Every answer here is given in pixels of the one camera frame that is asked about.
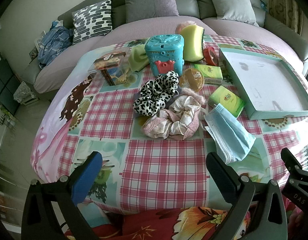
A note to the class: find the red floral blanket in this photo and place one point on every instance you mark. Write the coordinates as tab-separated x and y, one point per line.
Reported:
169	225

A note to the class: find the blue crumpled clothing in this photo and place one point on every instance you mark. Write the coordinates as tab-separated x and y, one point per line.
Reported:
54	42

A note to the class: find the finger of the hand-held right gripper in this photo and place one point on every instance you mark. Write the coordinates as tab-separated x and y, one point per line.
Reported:
291	161

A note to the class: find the black white patterned pillow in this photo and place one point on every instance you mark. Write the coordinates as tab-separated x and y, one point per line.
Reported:
92	20

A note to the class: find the pink fluffy cloth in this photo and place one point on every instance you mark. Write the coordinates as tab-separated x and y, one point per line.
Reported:
181	27

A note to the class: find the teal toy box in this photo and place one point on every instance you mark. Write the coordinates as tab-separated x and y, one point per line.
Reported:
166	52

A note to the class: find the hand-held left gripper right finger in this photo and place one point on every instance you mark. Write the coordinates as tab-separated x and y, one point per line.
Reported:
222	177

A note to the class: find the checked printed tablecloth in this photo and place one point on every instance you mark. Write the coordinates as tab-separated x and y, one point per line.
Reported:
164	160

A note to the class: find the green tissue pack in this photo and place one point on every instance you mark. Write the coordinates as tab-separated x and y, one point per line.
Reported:
226	100
208	72

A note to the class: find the dark cabinet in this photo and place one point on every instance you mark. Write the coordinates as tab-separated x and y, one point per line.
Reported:
4	80

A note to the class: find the mauve sofa seat cushion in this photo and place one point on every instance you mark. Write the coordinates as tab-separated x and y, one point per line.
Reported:
243	30
134	30

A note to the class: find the yellow sponge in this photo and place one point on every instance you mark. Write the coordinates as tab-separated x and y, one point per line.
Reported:
191	42

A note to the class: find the leopard print scrunchie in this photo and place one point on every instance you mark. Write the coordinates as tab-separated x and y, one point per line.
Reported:
154	92

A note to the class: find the pink fuzzy scrunchie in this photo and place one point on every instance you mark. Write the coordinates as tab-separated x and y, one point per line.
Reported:
193	95

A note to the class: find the light grey cushion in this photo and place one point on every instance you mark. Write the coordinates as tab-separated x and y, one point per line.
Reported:
231	2

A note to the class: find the green cloth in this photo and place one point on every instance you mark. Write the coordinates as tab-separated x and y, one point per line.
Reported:
137	58

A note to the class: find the round yellow compact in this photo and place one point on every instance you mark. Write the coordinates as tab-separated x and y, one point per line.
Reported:
191	80

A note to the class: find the transparent brown gift box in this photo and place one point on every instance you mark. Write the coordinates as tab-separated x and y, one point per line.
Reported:
106	65

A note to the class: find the patterned curtain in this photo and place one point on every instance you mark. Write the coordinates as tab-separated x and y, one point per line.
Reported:
281	10

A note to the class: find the red round container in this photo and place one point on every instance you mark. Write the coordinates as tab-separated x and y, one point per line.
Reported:
210	55

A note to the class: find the teal cardboard tray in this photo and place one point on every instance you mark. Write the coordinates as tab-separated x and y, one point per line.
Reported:
263	80

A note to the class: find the blue face mask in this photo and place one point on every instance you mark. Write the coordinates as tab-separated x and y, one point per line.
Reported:
231	135

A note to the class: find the grey sofa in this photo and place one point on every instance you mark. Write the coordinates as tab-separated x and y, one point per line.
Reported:
186	2

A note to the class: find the white patterned storage box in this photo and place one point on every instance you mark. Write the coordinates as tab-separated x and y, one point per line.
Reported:
26	93

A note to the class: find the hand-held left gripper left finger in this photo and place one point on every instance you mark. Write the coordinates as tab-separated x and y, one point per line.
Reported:
86	177

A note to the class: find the purple-grey cushion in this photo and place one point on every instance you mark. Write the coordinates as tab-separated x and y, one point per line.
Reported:
151	0

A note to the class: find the pink satin scrunchie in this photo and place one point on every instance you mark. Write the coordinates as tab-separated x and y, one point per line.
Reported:
179	120

